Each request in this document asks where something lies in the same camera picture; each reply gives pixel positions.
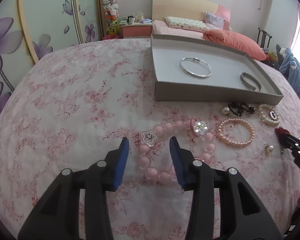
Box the colourful cloth pile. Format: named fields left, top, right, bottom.
left=264, top=47, right=278, bottom=63

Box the pink bed mattress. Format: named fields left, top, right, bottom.
left=151, top=20, right=206, bottom=40

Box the blue plush toy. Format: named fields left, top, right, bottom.
left=279, top=47, right=300, bottom=96

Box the beige pink headboard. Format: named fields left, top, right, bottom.
left=152, top=0, right=231, bottom=28

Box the purple patterned cushion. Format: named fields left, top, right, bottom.
left=204, top=12, right=226, bottom=28

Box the pink floral bedsheet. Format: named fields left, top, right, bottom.
left=0, top=39, right=300, bottom=240

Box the grey cardboard tray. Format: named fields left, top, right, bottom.
left=150, top=34, right=284, bottom=105

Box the white pearl bracelet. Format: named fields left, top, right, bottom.
left=258, top=104, right=281, bottom=127

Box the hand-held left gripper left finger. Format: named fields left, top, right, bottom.
left=17, top=137, right=130, bottom=240

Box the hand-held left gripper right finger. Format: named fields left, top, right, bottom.
left=169, top=136, right=282, bottom=240

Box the clear plush toy tube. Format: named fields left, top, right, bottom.
left=102, top=0, right=121, bottom=39

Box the pink pearl bracelet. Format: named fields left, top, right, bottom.
left=216, top=119, right=255, bottom=148

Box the thin silver bangle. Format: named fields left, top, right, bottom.
left=179, top=57, right=212, bottom=79

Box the dark bead bracelet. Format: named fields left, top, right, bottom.
left=227, top=102, right=255, bottom=117

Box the large pink bead bracelet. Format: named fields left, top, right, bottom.
left=137, top=117, right=215, bottom=183

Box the pink nightstand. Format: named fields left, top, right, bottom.
left=121, top=21, right=153, bottom=38

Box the wide silver cuff bracelet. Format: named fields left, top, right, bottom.
left=240, top=72, right=262, bottom=92

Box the floral sliding wardrobe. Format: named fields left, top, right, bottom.
left=0, top=0, right=103, bottom=135

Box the red black beaded ornament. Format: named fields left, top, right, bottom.
left=274, top=127, right=290, bottom=143

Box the orange pillow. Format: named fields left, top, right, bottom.
left=203, top=29, right=267, bottom=61

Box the dark wooden chair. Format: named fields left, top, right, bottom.
left=256, top=27, right=273, bottom=48

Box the floral pillow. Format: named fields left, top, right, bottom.
left=164, top=16, right=208, bottom=32

